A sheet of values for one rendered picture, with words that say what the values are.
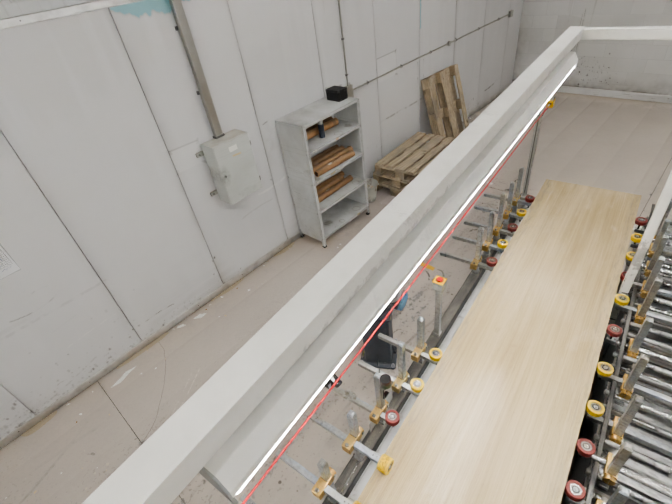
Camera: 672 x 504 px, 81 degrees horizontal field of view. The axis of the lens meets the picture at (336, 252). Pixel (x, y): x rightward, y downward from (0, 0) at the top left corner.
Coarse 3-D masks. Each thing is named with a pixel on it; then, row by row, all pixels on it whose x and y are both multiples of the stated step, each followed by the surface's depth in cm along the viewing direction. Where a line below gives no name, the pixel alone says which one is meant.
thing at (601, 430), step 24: (624, 336) 245; (648, 336) 269; (600, 384) 271; (624, 408) 223; (600, 432) 206; (648, 432) 222; (576, 456) 262; (600, 456) 194; (648, 456) 203; (576, 480) 229; (624, 480) 196
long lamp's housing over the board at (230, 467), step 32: (544, 96) 165; (512, 128) 141; (480, 160) 124; (448, 192) 112; (448, 224) 108; (416, 256) 97; (384, 288) 88; (352, 320) 81; (320, 352) 74; (288, 384) 70; (320, 384) 74; (256, 416) 66; (288, 416) 68; (224, 448) 62; (256, 448) 64; (224, 480) 60
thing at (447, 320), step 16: (496, 240) 353; (480, 272) 324; (464, 288) 313; (464, 304) 307; (448, 320) 290; (432, 336) 280; (416, 368) 262; (400, 400) 246; (368, 432) 232; (384, 432) 233; (352, 464) 219; (352, 480) 213
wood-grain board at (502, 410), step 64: (576, 192) 360; (512, 256) 305; (576, 256) 296; (512, 320) 258; (576, 320) 251; (448, 384) 228; (512, 384) 223; (576, 384) 218; (448, 448) 200; (512, 448) 196
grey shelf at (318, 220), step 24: (288, 120) 417; (312, 120) 408; (360, 120) 459; (288, 144) 429; (312, 144) 433; (360, 144) 481; (288, 168) 453; (312, 168) 428; (336, 168) 461; (360, 168) 503; (312, 192) 447; (336, 192) 493; (360, 192) 528; (312, 216) 473; (336, 216) 520
